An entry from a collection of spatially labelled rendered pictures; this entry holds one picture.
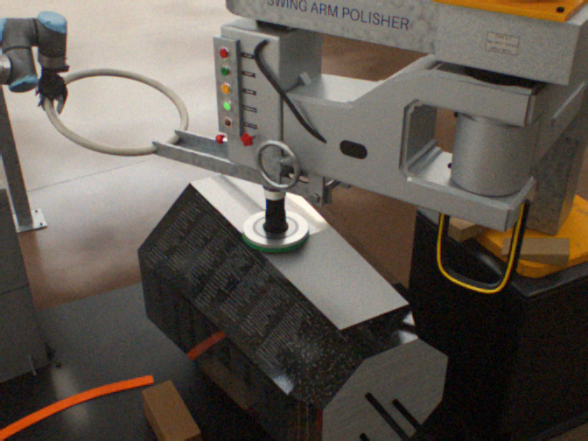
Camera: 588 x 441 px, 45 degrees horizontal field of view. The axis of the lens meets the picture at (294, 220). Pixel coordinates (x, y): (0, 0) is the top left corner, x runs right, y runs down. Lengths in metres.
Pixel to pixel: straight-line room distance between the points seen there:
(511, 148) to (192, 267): 1.21
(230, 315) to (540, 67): 1.21
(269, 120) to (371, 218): 2.07
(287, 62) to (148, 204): 2.37
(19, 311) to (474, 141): 1.93
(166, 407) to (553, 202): 1.53
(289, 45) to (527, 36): 0.65
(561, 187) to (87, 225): 2.57
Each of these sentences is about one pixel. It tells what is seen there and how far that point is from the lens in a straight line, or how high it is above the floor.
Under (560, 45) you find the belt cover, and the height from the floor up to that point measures 1.63.
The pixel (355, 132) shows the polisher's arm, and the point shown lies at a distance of 1.86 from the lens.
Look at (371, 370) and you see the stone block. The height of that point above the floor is 0.70.
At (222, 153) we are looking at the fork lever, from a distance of 2.38.
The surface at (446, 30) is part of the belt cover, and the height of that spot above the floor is 1.62.
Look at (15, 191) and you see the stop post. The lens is 4.05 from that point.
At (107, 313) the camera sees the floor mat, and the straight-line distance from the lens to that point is 3.37.
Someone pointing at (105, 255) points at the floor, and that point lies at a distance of 3.79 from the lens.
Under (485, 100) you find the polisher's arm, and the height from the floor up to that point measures 1.47.
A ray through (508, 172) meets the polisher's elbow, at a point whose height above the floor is 1.29.
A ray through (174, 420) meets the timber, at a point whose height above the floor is 0.14.
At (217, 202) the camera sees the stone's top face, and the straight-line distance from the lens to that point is 2.55.
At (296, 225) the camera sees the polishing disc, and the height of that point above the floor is 0.85.
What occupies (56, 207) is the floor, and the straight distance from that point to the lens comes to 4.28.
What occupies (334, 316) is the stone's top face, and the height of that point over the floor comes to 0.80.
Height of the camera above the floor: 2.09
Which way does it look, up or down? 32 degrees down
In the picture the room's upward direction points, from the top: straight up
